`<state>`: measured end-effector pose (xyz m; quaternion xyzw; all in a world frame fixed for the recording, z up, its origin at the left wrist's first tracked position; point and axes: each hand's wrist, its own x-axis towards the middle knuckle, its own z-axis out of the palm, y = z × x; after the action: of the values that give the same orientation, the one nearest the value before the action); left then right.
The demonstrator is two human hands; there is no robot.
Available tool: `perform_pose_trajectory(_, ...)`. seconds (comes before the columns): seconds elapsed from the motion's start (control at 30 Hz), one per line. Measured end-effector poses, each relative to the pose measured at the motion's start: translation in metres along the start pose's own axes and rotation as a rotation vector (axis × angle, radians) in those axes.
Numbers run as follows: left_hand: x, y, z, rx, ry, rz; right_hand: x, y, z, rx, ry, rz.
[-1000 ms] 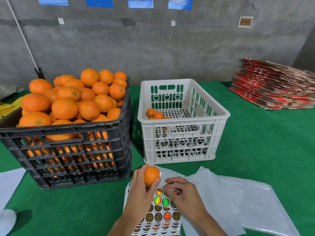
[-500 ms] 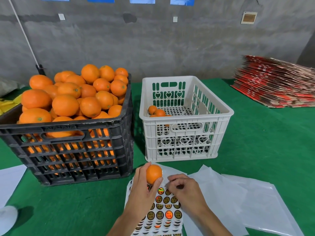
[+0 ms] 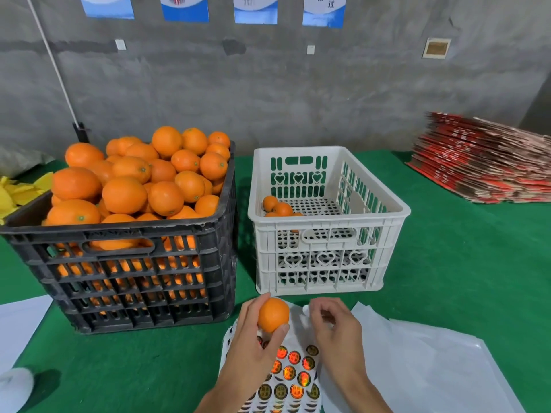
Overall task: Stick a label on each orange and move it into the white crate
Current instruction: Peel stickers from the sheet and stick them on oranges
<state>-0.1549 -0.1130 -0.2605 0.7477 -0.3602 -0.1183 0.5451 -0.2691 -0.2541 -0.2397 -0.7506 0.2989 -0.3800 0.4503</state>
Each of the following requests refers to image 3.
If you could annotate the person's right hand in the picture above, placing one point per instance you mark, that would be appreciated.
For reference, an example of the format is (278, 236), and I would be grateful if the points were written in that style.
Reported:
(343, 344)

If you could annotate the person's left hand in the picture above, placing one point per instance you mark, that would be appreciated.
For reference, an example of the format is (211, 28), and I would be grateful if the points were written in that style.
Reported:
(250, 361)

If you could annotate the single orange fruit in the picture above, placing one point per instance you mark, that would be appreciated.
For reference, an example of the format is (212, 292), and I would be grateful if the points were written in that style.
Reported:
(274, 314)
(269, 203)
(284, 210)

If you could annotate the black plastic crate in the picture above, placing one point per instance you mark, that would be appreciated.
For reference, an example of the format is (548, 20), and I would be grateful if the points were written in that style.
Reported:
(207, 226)

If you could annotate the white plastic crate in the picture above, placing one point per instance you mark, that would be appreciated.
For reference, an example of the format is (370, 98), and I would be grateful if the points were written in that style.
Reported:
(297, 151)

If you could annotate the pile of oranges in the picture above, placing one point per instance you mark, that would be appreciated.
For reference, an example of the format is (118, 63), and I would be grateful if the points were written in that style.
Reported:
(125, 193)

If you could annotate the person's right forearm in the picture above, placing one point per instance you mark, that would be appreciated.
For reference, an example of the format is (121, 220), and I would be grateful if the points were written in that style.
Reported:
(361, 398)

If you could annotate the green felt table cover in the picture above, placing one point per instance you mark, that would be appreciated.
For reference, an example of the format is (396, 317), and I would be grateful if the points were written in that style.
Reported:
(473, 271)

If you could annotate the stack of red cardboard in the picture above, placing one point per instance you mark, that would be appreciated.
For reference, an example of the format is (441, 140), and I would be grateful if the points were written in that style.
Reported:
(482, 159)

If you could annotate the white printed paper sheet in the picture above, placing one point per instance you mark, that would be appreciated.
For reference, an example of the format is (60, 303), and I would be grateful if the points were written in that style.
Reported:
(19, 327)

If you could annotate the white handheld controller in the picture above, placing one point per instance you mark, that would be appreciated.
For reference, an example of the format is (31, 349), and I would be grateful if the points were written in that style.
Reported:
(13, 389)

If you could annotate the pile of yellow bags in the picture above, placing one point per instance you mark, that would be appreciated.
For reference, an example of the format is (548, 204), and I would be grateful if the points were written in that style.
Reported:
(17, 195)

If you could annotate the beige woven sack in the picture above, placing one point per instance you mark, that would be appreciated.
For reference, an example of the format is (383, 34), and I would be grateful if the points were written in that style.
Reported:
(17, 161)

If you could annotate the white pole with black base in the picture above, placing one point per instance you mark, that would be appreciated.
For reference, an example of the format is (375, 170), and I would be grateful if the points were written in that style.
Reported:
(53, 64)

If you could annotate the small white wall square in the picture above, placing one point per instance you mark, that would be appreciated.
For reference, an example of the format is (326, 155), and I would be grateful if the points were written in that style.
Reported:
(311, 50)
(120, 44)

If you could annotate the beige wall plate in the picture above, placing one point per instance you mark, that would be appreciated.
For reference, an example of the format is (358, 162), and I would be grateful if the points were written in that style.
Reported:
(436, 48)

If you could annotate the blue white wall poster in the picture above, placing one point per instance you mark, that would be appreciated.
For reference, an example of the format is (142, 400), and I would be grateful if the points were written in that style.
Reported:
(256, 7)
(184, 6)
(325, 9)
(107, 4)

